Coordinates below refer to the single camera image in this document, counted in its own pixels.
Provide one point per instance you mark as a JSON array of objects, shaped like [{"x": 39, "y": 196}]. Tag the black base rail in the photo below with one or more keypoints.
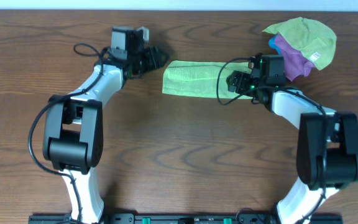
[{"x": 130, "y": 218}]

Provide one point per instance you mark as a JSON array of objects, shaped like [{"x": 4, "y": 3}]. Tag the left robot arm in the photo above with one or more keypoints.
[{"x": 73, "y": 132}]

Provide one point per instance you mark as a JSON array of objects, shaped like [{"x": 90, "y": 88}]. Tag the purple cloth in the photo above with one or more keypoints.
[{"x": 295, "y": 64}]

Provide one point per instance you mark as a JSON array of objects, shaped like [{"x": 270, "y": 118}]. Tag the light green cloth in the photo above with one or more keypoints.
[{"x": 200, "y": 79}]

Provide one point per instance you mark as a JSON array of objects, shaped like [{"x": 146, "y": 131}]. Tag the blue cloth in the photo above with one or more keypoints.
[{"x": 273, "y": 45}]

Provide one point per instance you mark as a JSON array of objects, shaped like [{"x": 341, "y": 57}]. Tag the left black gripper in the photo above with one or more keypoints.
[{"x": 150, "y": 59}]

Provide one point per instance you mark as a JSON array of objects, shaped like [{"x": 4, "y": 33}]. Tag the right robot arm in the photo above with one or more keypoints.
[{"x": 327, "y": 148}]

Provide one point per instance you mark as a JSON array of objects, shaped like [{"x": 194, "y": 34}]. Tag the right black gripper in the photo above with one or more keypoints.
[{"x": 239, "y": 82}]

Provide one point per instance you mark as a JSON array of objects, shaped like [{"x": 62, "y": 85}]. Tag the olive green cloth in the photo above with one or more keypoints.
[{"x": 315, "y": 40}]

